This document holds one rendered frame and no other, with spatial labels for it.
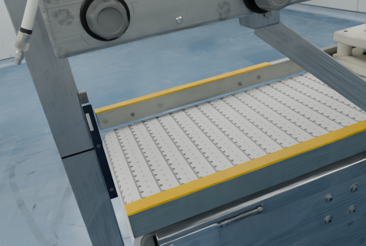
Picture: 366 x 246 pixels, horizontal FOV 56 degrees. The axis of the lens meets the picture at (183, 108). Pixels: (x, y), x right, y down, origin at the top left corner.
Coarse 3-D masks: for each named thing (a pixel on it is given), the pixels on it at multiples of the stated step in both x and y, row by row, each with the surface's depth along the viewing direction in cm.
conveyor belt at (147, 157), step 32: (224, 96) 65; (256, 96) 63; (288, 96) 61; (320, 96) 59; (128, 128) 59; (160, 128) 57; (192, 128) 56; (224, 128) 54; (256, 128) 53; (288, 128) 51; (320, 128) 50; (128, 160) 50; (160, 160) 49; (192, 160) 48; (224, 160) 47; (128, 192) 44; (128, 224) 41
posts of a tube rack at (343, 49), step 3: (339, 45) 67; (342, 45) 67; (345, 45) 66; (348, 45) 66; (339, 48) 68; (342, 48) 67; (345, 48) 67; (348, 48) 67; (351, 48) 67; (339, 51) 68; (342, 51) 67; (345, 51) 67; (348, 51) 67; (351, 51) 67; (339, 54) 68; (342, 54) 68; (345, 54) 67; (348, 54) 67
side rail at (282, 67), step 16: (320, 48) 70; (336, 48) 70; (272, 64) 66; (288, 64) 68; (224, 80) 64; (240, 80) 65; (256, 80) 66; (160, 96) 61; (176, 96) 62; (192, 96) 63; (208, 96) 64; (112, 112) 59; (128, 112) 60; (144, 112) 61; (160, 112) 62
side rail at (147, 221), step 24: (336, 144) 41; (360, 144) 42; (264, 168) 38; (288, 168) 40; (312, 168) 41; (216, 192) 37; (240, 192) 38; (144, 216) 35; (168, 216) 36; (192, 216) 37
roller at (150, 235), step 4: (152, 232) 38; (144, 236) 38; (148, 236) 38; (152, 236) 38; (144, 240) 38; (148, 240) 38; (152, 240) 38; (156, 240) 38; (144, 244) 38; (148, 244) 38; (152, 244) 38; (156, 244) 38
